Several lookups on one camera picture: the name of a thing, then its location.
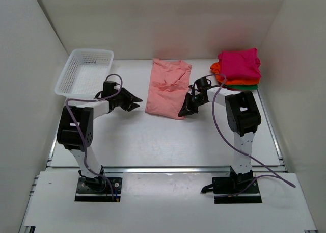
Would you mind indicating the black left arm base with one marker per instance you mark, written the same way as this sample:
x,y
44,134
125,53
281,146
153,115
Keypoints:
x,y
98,190

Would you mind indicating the magenta folded t-shirt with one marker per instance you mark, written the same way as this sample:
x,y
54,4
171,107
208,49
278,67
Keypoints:
x,y
240,64

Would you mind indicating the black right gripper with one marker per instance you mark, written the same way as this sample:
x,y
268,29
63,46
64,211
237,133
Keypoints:
x,y
185,111

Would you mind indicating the salmon pink t-shirt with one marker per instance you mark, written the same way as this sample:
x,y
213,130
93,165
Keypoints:
x,y
169,81

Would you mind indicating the white plastic basket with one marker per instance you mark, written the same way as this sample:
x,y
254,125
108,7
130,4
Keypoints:
x,y
84,73

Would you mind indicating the red folded t-shirt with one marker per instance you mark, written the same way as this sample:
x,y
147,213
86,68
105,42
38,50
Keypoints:
x,y
230,89

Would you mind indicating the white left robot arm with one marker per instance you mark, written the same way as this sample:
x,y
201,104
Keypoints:
x,y
76,125

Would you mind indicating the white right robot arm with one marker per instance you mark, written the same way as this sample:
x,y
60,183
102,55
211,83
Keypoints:
x,y
242,113

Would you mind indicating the green folded t-shirt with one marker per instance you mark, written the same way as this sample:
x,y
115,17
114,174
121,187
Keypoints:
x,y
243,87

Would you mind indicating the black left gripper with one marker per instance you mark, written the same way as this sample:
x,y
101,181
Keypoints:
x,y
128,95

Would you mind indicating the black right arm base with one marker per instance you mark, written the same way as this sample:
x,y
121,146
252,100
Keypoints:
x,y
236,188

